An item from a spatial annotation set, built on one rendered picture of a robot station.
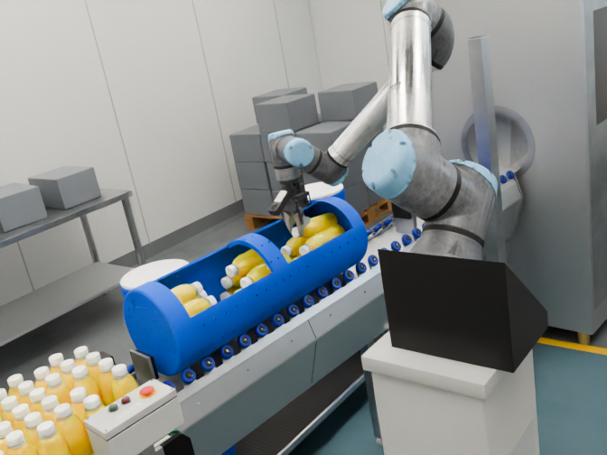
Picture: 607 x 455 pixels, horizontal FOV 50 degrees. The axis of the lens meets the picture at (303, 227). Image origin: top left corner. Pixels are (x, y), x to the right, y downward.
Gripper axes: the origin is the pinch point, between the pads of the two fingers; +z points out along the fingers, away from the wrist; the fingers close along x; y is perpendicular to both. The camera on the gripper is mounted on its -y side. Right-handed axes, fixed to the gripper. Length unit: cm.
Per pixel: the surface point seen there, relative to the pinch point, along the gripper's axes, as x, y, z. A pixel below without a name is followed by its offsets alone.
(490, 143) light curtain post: -37, 77, -12
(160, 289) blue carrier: -5, -61, -7
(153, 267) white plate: 61, -25, 12
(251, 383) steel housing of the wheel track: -15, -45, 32
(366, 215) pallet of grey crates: 198, 270, 109
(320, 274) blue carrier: -14.4, -5.9, 11.7
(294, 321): -12.0, -19.5, 23.5
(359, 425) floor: 23, 38, 116
